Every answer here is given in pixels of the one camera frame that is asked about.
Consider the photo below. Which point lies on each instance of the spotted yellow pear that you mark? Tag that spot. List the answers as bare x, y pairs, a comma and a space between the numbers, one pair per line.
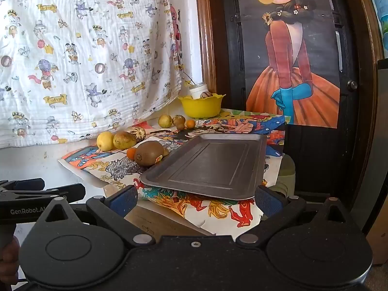
125, 140

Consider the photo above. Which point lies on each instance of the striped yellow melon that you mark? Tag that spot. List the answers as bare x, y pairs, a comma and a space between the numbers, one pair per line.
138, 133

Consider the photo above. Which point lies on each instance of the wall poster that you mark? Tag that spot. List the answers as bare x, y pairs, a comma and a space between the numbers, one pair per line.
288, 66

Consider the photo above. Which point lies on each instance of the yellow flower-shaped bowl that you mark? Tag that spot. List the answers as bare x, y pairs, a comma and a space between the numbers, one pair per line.
200, 108

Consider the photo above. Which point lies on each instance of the grey metal tray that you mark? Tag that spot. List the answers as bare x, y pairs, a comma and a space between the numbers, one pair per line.
212, 163

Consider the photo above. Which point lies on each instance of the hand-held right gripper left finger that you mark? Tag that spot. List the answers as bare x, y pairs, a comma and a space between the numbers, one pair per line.
124, 200

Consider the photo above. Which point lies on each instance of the black door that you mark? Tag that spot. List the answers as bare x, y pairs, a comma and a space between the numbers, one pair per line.
233, 66

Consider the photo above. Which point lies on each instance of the colourful comic printed cloth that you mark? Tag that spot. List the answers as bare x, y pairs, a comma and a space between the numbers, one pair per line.
106, 166

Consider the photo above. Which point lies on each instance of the yellow-green round fruit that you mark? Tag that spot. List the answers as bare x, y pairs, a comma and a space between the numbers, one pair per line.
165, 121

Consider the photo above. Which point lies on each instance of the round door knob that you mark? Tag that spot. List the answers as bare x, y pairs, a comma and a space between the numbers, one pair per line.
352, 85

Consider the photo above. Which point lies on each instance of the brown round fruit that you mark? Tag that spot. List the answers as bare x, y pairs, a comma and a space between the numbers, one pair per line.
179, 119

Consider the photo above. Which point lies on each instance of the small orange fruit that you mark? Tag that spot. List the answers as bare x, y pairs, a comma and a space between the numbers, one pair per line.
190, 124
131, 153

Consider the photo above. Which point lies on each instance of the white jar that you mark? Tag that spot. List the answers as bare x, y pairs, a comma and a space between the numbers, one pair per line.
196, 90

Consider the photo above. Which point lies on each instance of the twig with yellow flowers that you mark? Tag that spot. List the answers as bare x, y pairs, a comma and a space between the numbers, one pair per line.
188, 80

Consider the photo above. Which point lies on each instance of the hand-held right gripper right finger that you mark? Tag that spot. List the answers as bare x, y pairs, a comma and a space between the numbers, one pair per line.
266, 199

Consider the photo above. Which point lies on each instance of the white printed blanket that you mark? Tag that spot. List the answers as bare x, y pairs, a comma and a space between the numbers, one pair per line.
75, 51

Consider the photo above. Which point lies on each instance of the person's left hand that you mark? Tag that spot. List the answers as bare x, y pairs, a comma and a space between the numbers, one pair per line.
9, 254

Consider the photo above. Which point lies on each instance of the blue water bottle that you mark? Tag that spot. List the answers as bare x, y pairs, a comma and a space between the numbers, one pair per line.
380, 3

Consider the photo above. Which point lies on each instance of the brown kiwi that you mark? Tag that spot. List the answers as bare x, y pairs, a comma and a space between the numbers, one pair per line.
149, 154

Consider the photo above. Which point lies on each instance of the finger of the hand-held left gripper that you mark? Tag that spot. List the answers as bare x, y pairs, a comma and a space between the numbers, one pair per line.
75, 192
28, 184

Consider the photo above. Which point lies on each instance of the red printed cloth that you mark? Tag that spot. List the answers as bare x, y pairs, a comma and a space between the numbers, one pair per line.
175, 27

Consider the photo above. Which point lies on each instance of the yellow lemon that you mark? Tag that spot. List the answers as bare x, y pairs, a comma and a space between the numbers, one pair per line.
104, 142

